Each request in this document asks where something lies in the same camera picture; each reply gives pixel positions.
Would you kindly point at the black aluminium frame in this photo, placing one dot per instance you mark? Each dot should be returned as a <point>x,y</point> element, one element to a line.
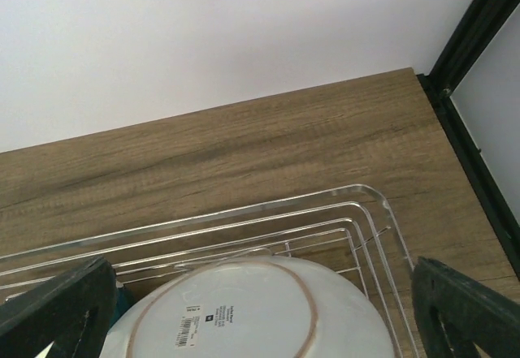
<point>473,89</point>

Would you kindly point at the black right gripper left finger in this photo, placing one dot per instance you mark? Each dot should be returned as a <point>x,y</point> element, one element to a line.
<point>70,313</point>

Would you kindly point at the red and teal plate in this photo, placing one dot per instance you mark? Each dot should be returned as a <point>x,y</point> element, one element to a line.
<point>253,307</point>

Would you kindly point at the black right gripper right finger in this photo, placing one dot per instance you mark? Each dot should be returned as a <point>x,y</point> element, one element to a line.
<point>457,316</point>

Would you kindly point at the wire dish rack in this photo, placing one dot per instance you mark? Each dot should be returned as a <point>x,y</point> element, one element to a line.
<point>351,230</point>

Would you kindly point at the white bowl with blue rim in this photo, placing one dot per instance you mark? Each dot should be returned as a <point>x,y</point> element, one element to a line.
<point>124,302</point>

